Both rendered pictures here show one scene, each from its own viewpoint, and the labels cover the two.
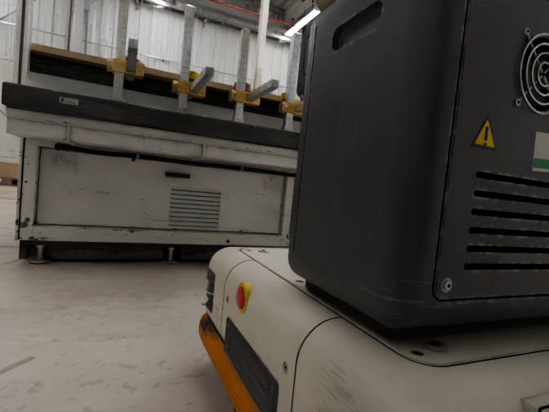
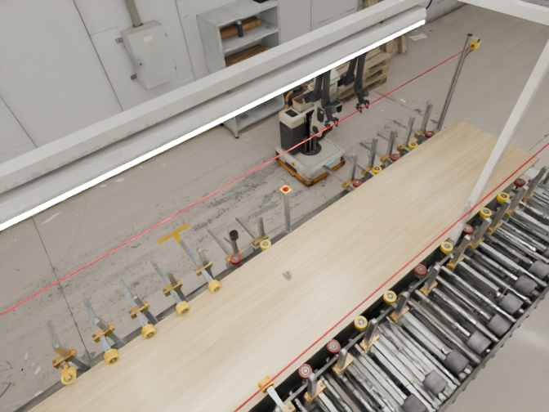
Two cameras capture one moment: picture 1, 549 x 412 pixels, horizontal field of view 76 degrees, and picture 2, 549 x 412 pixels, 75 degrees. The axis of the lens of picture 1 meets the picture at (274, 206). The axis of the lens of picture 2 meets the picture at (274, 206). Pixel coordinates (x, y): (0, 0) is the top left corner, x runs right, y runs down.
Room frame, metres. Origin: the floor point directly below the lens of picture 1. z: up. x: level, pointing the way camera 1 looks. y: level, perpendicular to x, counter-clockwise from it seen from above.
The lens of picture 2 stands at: (3.94, -1.33, 3.14)
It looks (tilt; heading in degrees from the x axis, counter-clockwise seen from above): 49 degrees down; 171
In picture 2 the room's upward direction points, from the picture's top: 6 degrees counter-clockwise
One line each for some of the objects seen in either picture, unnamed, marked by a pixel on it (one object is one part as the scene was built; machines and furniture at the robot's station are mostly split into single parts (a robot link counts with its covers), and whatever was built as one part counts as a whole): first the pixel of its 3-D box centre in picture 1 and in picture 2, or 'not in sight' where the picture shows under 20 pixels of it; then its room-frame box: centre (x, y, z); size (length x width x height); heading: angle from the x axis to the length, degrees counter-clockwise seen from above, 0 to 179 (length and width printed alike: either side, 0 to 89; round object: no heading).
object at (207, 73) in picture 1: (197, 85); (395, 143); (1.45, 0.36, 0.80); 0.43 x 0.03 x 0.04; 24
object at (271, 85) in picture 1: (255, 95); (377, 153); (1.55, 0.13, 0.81); 0.43 x 0.03 x 0.04; 24
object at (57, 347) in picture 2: not in sight; (74, 359); (2.84, -2.54, 0.87); 0.04 x 0.04 x 0.48; 24
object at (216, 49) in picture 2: not in sight; (246, 70); (-0.57, -0.76, 0.78); 0.90 x 0.45 x 1.55; 114
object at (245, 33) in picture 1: (240, 82); (389, 151); (1.62, 0.21, 0.88); 0.04 x 0.04 x 0.48; 24
